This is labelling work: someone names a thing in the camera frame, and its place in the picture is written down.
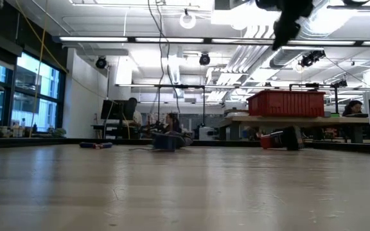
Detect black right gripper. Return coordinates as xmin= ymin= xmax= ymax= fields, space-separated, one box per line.
xmin=255 ymin=0 xmax=314 ymax=51

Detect black cord spool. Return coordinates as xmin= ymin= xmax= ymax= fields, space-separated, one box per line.
xmin=152 ymin=133 xmax=177 ymax=152

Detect red plastic bin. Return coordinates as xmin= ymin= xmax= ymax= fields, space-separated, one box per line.
xmin=246 ymin=90 xmax=326 ymax=117

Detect black overhead light bar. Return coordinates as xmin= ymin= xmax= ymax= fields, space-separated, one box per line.
xmin=52 ymin=35 xmax=370 ymax=47

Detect black ceiling spotlight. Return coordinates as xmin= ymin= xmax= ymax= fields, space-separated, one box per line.
xmin=95 ymin=56 xmax=108 ymax=70
xmin=198 ymin=52 xmax=211 ymax=67

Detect wooden workbench grey legs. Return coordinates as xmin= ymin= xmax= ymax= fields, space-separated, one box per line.
xmin=218 ymin=112 xmax=370 ymax=144

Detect person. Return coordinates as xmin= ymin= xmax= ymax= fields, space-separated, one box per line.
xmin=341 ymin=99 xmax=365 ymax=117
xmin=127 ymin=97 xmax=144 ymax=128
xmin=163 ymin=112 xmax=183 ymax=134

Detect red black power tool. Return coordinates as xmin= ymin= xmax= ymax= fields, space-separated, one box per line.
xmin=260 ymin=125 xmax=305 ymax=151

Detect white machine box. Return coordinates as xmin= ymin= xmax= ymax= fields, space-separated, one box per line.
xmin=198 ymin=126 xmax=216 ymax=141

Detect green potted plant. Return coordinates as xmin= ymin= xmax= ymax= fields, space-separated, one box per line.
xmin=50 ymin=127 xmax=67 ymax=139

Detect black ceiling camera cluster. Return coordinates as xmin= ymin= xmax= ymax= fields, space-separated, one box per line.
xmin=299 ymin=49 xmax=327 ymax=68

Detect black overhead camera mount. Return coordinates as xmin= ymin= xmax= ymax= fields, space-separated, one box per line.
xmin=326 ymin=0 xmax=370 ymax=17

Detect white ring lamp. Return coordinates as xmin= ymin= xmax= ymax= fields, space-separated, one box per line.
xmin=179 ymin=9 xmax=197 ymax=30

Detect black metal gantry frame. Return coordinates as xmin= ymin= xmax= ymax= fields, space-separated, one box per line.
xmin=155 ymin=83 xmax=206 ymax=129

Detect blue red handled pliers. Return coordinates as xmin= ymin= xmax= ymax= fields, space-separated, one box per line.
xmin=78 ymin=142 xmax=114 ymax=150

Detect yellow hanging cable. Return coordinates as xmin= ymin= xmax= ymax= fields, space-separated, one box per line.
xmin=13 ymin=0 xmax=71 ymax=139

